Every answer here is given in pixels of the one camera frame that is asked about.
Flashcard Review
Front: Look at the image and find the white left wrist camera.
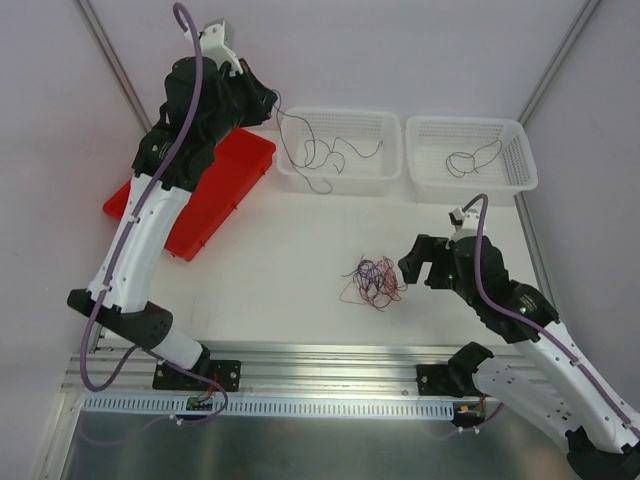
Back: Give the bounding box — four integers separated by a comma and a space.
197, 18, 243, 76

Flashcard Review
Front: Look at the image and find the white slotted cable duct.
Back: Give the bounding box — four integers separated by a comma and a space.
82, 394, 454, 421

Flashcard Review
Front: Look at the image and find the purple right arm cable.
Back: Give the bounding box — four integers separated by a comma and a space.
462, 193, 640, 431

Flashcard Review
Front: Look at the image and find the red plastic tray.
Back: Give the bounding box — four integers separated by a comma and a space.
102, 127, 277, 262

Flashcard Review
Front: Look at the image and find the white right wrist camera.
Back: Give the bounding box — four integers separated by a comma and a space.
449, 208, 480, 242

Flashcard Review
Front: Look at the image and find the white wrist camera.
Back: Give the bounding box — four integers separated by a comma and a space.
449, 208, 480, 242
197, 18, 243, 76

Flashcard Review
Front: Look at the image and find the white basket right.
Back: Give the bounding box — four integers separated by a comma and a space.
405, 115, 538, 206

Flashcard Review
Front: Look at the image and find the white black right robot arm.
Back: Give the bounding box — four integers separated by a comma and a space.
398, 235, 639, 479

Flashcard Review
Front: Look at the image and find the pink purple wire bundle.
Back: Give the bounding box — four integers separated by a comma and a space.
339, 253, 409, 312

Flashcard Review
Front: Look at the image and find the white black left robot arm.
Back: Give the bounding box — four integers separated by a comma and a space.
67, 57, 277, 389

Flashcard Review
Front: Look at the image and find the white basket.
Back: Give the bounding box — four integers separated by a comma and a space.
276, 107, 403, 196
405, 115, 538, 206

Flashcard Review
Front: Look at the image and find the aluminium rail base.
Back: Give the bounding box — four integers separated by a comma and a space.
61, 340, 461, 398

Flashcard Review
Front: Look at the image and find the white basket middle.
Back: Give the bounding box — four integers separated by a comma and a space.
276, 107, 403, 196

